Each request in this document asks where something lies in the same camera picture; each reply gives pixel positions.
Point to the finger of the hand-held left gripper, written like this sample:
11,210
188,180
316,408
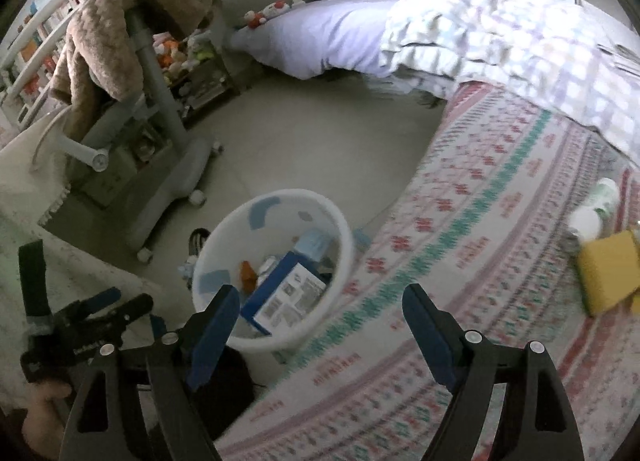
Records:
135,306
105,297

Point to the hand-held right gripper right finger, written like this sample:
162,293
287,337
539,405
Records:
430,336

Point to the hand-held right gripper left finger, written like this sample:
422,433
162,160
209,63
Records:
215,336

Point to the orange packet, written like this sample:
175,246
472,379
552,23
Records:
247,273

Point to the blue box white label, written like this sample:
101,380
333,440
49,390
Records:
270,291

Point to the white plastic wrapper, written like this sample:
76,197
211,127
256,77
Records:
268,264

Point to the light blue packet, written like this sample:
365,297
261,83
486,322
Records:
312,243

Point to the white basket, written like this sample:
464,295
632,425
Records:
320,221

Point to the person's left hand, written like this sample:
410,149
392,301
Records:
42,416

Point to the dark cloth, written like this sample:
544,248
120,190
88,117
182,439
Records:
225,386

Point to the black slipper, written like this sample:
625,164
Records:
200,241

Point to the patterned bedsheet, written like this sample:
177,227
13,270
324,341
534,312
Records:
450,241

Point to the white bottle green label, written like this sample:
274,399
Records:
587,226

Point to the grey chair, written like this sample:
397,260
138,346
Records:
160,91

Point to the dark nightstand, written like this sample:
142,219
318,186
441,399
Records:
210,86

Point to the brown blanket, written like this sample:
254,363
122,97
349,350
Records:
100,41

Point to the pile of plush toys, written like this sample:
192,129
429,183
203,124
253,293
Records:
172,48

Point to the white bookshelf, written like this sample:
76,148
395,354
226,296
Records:
45,41

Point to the checked quilt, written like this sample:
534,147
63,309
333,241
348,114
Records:
500,31

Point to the red and white plush toy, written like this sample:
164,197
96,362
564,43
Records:
265,13

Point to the purple bedsheet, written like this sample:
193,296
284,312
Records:
325,31

